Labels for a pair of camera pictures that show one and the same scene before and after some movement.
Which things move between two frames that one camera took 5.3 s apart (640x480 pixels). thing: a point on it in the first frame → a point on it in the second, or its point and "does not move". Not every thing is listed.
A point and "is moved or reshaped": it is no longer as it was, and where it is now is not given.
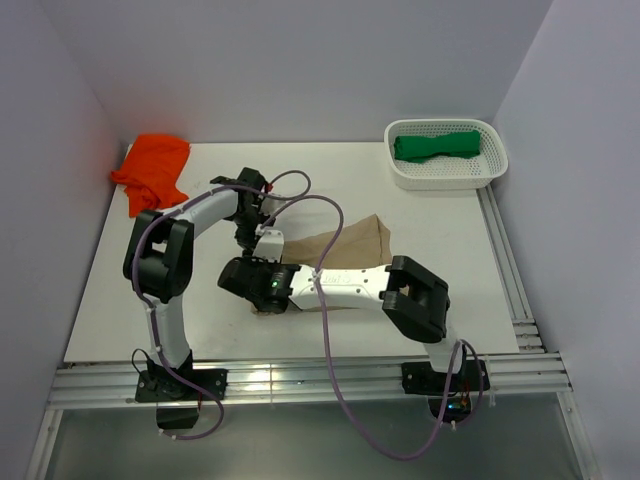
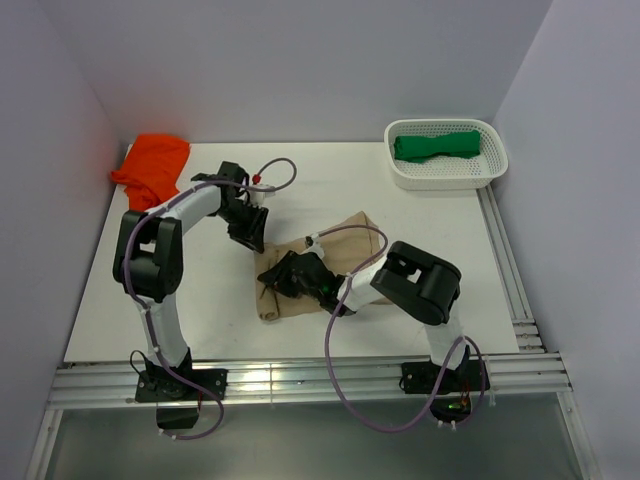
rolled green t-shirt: (463, 144) does not move
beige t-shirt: (362, 243) is moved or reshaped
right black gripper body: (266, 264) → (287, 280)
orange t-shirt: (150, 173) does not move
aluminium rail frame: (532, 372) does not move
